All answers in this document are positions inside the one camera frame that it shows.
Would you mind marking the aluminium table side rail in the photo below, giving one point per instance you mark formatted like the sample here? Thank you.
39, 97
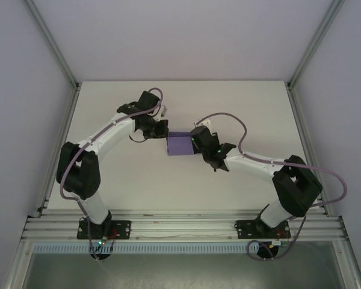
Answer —
304, 132
58, 150

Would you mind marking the aluminium frame post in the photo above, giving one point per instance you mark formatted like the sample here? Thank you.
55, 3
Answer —
316, 42
52, 45

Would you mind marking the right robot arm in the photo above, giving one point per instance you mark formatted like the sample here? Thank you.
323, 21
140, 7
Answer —
294, 186

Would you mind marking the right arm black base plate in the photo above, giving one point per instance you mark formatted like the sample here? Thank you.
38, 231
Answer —
243, 229

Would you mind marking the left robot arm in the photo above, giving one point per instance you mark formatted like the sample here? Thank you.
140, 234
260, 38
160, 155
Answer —
81, 174

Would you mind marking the grey sheet metal panel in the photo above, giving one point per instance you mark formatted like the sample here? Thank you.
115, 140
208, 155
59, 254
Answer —
183, 272

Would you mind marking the aluminium mounting rail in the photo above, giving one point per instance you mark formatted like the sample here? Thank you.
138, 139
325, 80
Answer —
183, 225

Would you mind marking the purple paper box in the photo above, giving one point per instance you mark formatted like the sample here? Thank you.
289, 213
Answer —
180, 146

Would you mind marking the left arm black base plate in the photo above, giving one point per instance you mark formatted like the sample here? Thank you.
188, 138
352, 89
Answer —
123, 229

